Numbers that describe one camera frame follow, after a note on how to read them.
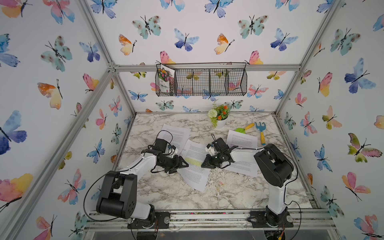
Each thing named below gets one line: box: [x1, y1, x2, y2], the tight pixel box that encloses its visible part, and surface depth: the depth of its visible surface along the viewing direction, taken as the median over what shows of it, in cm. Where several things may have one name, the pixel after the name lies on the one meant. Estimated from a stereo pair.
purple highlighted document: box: [223, 129, 259, 178], surface depth 105 cm
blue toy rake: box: [254, 121, 266, 146], surface depth 111 cm
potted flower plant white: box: [208, 99, 230, 129], surface depth 103 cm
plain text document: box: [157, 123, 191, 156], surface depth 110 cm
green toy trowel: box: [235, 123, 255, 134], surface depth 110 cm
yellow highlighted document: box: [177, 139, 211, 192], surface depth 93 cm
